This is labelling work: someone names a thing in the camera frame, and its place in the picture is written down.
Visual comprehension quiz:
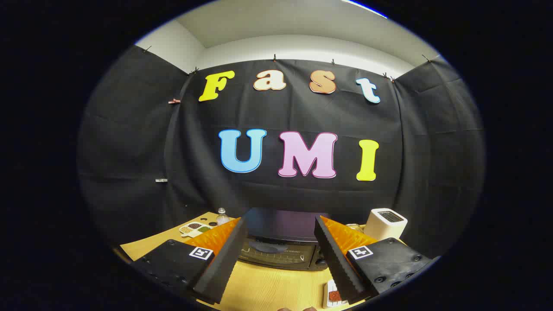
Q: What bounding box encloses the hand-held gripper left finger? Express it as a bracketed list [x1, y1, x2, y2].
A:
[130, 217, 249, 305]

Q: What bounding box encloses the white divided dish of grains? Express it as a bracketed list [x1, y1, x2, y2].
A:
[179, 221, 213, 238]

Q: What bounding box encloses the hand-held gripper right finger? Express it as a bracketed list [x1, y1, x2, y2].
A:
[314, 215, 433, 305]

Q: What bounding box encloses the black toaster oven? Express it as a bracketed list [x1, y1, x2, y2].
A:
[238, 207, 331, 271]

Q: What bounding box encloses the white bread toaster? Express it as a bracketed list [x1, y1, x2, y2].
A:
[364, 208, 408, 241]

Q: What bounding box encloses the white ribbed dish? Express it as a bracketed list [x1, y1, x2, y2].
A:
[323, 279, 349, 309]

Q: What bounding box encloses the black backdrop cloth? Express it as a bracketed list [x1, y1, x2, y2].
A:
[78, 45, 486, 260]

